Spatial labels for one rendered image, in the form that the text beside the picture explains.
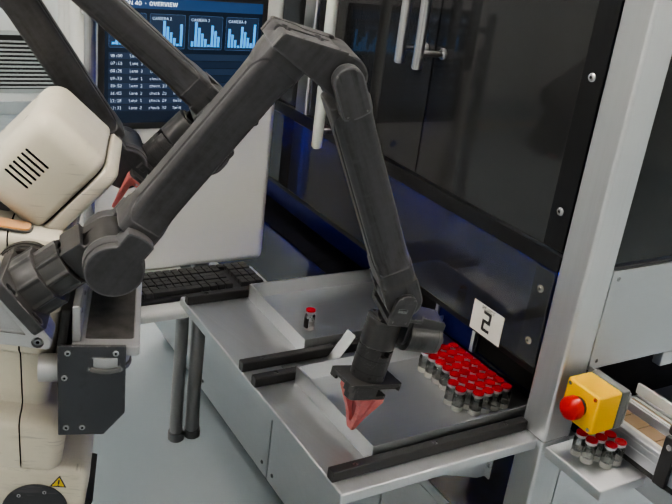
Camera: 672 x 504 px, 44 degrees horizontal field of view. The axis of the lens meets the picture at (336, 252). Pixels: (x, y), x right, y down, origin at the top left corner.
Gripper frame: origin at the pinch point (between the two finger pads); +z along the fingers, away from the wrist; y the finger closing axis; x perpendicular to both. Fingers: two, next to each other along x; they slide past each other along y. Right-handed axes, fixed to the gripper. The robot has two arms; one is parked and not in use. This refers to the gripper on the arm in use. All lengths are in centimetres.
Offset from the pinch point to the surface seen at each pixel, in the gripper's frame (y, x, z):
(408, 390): 19.4, 9.7, 0.2
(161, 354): 50, 177, 85
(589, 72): 22, -3, -64
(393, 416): 11.9, 3.5, 1.6
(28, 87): 73, 542, 60
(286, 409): -4.4, 12.4, 4.8
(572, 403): 26.6, -19.1, -14.1
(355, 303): 29, 44, -1
